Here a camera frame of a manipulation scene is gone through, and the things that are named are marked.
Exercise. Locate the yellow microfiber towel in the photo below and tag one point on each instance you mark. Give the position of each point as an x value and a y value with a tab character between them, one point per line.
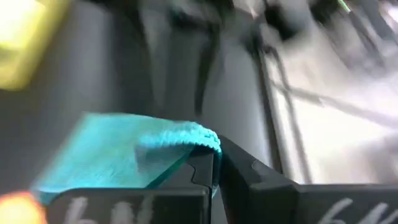
17	210

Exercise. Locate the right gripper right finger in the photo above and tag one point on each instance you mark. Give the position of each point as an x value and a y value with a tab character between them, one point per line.
280	202

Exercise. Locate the green plastic bin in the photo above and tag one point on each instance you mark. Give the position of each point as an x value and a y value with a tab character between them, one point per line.
25	37

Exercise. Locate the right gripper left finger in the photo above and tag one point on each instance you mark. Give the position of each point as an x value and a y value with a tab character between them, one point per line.
174	202

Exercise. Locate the teal microfiber towel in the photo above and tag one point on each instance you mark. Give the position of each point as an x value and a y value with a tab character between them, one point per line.
118	149

